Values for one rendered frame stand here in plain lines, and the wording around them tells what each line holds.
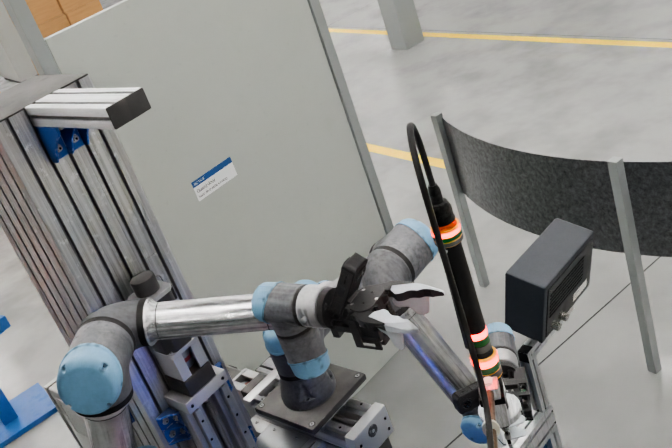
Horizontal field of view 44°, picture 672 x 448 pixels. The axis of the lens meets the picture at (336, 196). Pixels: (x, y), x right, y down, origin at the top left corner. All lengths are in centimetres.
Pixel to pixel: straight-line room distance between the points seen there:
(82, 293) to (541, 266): 109
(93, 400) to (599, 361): 254
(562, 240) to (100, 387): 120
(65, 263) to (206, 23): 144
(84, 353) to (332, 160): 215
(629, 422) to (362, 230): 134
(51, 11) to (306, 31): 603
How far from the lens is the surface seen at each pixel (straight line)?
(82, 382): 161
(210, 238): 319
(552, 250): 217
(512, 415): 141
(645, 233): 328
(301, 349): 154
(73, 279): 196
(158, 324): 170
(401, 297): 139
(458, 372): 191
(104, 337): 164
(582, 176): 325
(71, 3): 931
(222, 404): 218
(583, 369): 372
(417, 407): 374
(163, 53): 303
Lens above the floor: 241
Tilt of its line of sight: 25 degrees down
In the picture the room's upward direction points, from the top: 20 degrees counter-clockwise
